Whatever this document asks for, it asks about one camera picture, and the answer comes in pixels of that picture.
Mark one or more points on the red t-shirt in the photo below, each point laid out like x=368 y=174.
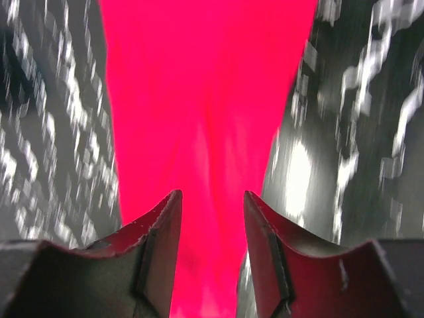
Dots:
x=198 y=90

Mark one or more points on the black marble pattern mat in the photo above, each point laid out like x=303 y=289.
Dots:
x=346 y=162

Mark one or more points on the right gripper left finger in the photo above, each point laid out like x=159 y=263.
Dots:
x=129 y=273

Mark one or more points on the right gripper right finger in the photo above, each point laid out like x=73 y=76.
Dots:
x=298 y=274

